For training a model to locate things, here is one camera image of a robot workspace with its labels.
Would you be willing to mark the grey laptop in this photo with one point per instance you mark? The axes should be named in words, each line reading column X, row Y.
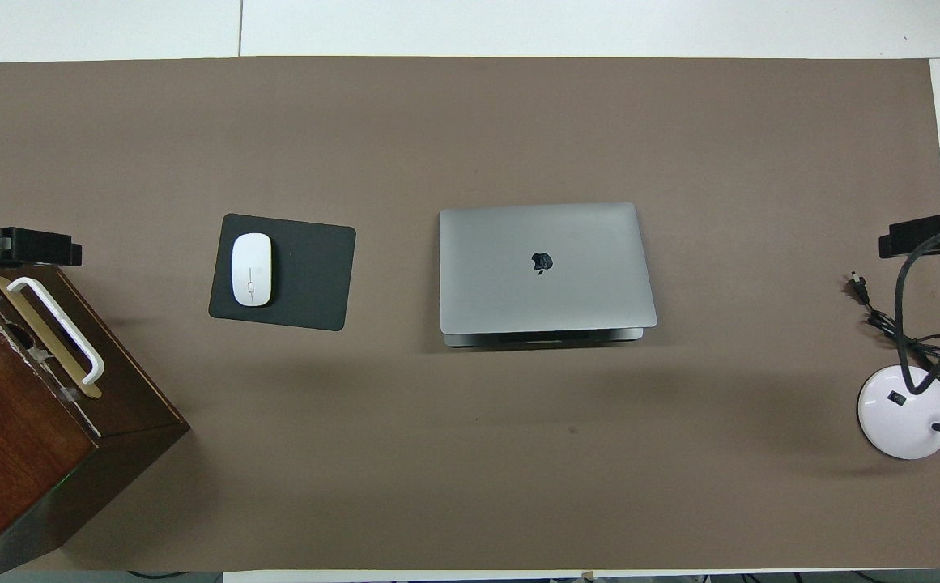
column 546, row 283

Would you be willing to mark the white desk lamp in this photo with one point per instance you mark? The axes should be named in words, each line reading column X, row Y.
column 891, row 429

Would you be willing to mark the brown wooden box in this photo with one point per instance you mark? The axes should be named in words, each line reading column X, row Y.
column 16, row 453

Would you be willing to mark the white computer mouse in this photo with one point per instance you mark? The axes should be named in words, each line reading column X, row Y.
column 251, row 270

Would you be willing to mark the black mouse pad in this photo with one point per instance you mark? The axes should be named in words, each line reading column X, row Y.
column 308, row 275

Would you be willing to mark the brown table mat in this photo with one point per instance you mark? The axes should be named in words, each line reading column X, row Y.
column 470, row 121

